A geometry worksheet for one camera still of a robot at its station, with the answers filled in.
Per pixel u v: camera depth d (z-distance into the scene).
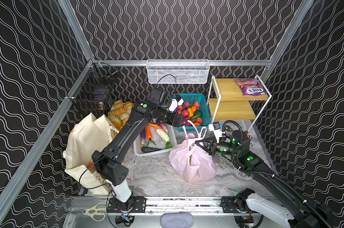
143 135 0.98
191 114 1.09
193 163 0.73
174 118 0.63
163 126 0.99
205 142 0.65
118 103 1.17
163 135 0.97
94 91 0.91
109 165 0.42
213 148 0.61
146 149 0.91
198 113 1.09
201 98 1.15
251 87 0.80
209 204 0.76
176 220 0.68
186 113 1.04
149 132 1.02
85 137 0.75
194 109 1.11
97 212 0.72
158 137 0.99
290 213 0.47
